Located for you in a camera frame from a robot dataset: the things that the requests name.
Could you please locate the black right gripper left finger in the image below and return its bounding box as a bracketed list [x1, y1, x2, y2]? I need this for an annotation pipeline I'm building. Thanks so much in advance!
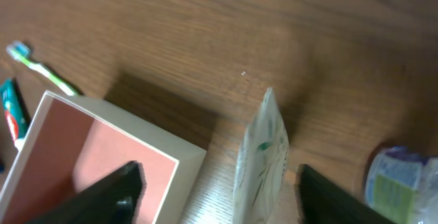
[30, 161, 143, 224]

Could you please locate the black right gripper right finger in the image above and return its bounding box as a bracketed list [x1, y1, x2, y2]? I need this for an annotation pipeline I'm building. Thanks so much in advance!
[296, 164, 393, 224]

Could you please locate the white cosmetic tube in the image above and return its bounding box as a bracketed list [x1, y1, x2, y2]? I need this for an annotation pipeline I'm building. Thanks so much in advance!
[233, 88, 289, 224]

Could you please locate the white cardboard box pink inside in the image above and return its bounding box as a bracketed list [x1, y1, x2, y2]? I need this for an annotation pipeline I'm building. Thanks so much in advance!
[1, 91, 206, 223]

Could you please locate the clear bottle dark cap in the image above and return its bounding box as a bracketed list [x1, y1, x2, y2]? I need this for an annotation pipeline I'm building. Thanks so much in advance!
[364, 146, 437, 224]

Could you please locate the teal red toothpaste tube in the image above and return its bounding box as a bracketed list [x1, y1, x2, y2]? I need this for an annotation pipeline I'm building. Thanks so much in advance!
[1, 79, 28, 151]

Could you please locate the green white toothbrush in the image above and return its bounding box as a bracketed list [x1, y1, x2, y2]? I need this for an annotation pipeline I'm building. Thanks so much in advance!
[5, 41, 79, 96]

